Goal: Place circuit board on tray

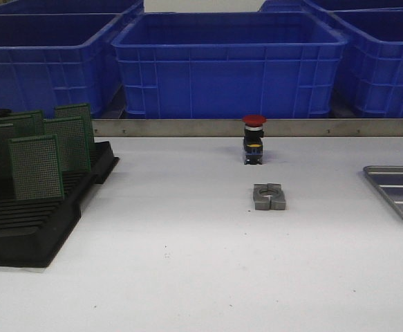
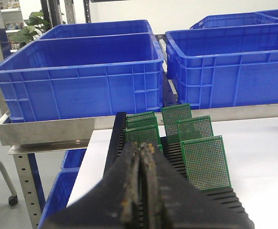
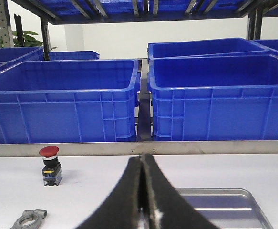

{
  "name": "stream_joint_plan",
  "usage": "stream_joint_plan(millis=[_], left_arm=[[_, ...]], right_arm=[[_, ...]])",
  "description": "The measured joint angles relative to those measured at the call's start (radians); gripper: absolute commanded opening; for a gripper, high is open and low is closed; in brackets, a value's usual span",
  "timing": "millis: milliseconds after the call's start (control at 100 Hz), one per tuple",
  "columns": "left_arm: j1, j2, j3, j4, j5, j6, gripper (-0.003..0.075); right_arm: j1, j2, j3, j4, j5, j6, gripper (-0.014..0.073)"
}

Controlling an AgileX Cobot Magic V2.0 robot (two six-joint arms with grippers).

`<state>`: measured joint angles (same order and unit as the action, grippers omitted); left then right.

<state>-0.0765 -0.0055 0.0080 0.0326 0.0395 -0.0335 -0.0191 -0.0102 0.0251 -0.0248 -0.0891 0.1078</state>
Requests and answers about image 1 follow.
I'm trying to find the green perforated circuit board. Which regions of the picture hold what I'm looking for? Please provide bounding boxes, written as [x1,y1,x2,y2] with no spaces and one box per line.
[8,135,64,201]
[44,116,91,172]

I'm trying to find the green perforated circuit board front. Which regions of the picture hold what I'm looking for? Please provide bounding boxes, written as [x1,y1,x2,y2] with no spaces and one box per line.
[8,135,64,201]

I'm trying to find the green circuit board rear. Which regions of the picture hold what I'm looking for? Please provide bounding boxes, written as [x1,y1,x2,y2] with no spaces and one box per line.
[55,103,95,151]

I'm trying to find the green circuit board second row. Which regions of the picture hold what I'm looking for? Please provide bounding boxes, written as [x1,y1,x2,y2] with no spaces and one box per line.
[0,110,45,137]

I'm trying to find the black slotted board rack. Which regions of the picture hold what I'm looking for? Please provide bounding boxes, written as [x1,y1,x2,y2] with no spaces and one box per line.
[0,108,120,268]

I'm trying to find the red emergency stop button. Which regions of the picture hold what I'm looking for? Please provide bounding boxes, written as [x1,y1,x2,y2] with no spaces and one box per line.
[242,115,267,165]

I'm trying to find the grey metal clamp block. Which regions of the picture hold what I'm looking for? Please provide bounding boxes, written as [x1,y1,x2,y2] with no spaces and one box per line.
[253,183,286,210]

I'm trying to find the blue plastic crate centre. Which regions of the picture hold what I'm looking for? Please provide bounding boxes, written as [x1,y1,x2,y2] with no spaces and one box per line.
[113,12,347,119]

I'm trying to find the blue plastic crate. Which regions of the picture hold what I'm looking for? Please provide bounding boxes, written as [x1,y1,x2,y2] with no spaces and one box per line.
[0,12,126,119]
[113,12,347,119]
[330,10,403,118]

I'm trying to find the blue crate back right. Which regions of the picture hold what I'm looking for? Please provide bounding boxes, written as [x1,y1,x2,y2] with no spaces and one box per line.
[259,0,403,12]

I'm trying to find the blue plastic crate left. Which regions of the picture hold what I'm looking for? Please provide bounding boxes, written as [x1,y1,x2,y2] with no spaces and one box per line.
[0,12,126,119]

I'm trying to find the blue plastic crate right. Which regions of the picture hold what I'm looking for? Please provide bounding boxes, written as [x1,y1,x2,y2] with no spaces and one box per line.
[330,10,403,118]

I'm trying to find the blue crate back left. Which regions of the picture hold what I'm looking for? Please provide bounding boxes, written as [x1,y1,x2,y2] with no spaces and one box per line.
[0,0,144,15]

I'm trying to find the metal table edge rail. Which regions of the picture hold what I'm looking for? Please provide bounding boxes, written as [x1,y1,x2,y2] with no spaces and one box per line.
[93,118,403,137]

